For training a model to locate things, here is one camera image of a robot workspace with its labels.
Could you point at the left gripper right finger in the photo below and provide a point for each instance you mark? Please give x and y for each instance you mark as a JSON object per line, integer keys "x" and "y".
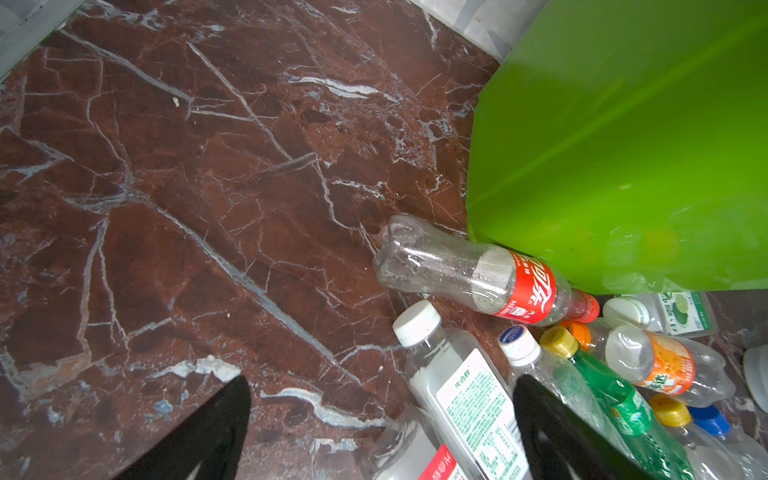
{"x": 559, "y": 445}

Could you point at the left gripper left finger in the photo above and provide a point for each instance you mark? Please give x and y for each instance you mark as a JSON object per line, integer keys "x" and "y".
{"x": 207, "y": 445}

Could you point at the green sprite bottle yellow cap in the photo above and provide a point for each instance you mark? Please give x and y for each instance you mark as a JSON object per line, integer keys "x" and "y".
{"x": 652, "y": 446}

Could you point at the orange label bottle near bin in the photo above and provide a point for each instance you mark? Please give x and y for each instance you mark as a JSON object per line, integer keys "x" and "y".
{"x": 690, "y": 371}

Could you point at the coca cola bottle near bin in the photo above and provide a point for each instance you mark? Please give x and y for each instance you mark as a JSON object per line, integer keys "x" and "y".
{"x": 417, "y": 257}

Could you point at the green plastic trash bin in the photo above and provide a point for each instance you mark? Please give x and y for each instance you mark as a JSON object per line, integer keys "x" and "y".
{"x": 625, "y": 144}

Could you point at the long clear bottle white cap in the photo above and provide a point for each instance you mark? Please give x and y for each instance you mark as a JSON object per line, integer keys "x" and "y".
{"x": 526, "y": 357}

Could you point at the green label square bottle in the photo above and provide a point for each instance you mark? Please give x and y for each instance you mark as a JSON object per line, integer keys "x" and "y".
{"x": 453, "y": 379}

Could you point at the orange fanta label bottle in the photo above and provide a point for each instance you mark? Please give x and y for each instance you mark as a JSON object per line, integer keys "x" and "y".
{"x": 708, "y": 457}

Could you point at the pink guava label bottle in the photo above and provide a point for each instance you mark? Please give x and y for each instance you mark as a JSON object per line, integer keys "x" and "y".
{"x": 411, "y": 447}

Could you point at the clear bottle blue cap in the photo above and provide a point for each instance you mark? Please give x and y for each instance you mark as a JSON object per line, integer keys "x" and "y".
{"x": 750, "y": 454}

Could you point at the lime label square bottle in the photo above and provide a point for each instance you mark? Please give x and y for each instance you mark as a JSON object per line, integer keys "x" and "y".
{"x": 680, "y": 314}

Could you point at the white pot artificial flowers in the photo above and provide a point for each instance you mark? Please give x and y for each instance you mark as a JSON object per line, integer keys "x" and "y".
{"x": 755, "y": 366}

